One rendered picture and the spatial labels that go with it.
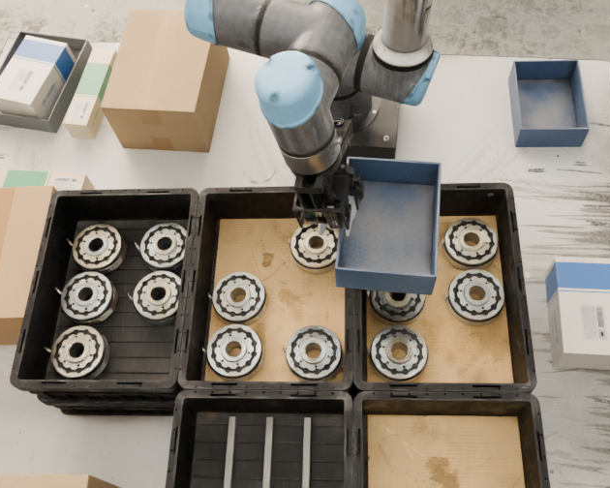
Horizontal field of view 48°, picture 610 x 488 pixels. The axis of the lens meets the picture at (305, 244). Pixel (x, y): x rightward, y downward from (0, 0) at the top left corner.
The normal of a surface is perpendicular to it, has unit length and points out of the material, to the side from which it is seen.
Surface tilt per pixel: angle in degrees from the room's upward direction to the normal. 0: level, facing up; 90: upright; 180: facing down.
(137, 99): 0
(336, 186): 8
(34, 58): 0
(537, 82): 0
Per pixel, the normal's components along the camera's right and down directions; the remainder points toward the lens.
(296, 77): -0.23, -0.46
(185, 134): -0.12, 0.89
